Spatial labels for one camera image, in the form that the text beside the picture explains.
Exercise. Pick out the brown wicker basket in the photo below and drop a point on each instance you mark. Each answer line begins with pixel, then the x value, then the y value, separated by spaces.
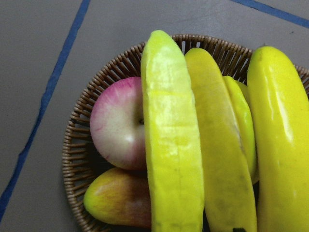
pixel 82 163

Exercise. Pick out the yellow banana front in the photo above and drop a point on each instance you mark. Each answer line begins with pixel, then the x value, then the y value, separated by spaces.
pixel 172 138

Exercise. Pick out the yellow banana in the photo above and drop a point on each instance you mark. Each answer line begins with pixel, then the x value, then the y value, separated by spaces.
pixel 229 196
pixel 172 138
pixel 280 111

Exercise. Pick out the pink white apple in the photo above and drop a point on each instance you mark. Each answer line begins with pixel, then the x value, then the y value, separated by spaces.
pixel 116 124

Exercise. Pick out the red yellow mango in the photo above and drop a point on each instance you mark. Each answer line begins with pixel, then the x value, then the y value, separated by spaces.
pixel 120 197

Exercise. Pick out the yellow banana middle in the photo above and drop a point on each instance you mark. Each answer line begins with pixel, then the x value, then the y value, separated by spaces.
pixel 229 196

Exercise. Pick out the yellow banana back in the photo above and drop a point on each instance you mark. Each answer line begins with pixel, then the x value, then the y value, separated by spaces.
pixel 280 111

